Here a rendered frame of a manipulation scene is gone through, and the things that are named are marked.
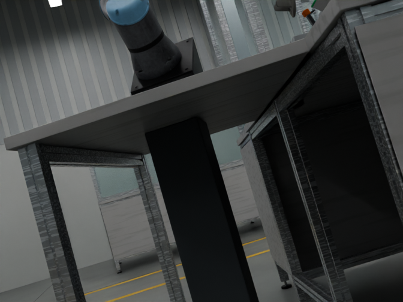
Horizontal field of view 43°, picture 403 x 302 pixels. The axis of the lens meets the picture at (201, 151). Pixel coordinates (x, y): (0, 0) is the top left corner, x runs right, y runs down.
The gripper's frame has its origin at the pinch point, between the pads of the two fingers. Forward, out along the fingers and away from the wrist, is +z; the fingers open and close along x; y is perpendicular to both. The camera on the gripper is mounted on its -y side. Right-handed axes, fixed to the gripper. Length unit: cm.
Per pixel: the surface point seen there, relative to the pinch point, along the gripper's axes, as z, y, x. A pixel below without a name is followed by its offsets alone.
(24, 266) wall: 75, 359, -762
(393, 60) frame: 35, 10, 75
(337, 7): 24, 16, 74
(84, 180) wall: -43, 225, -781
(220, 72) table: 23, 34, 49
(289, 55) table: 24, 19, 52
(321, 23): 23, 16, 65
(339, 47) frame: 28, 14, 66
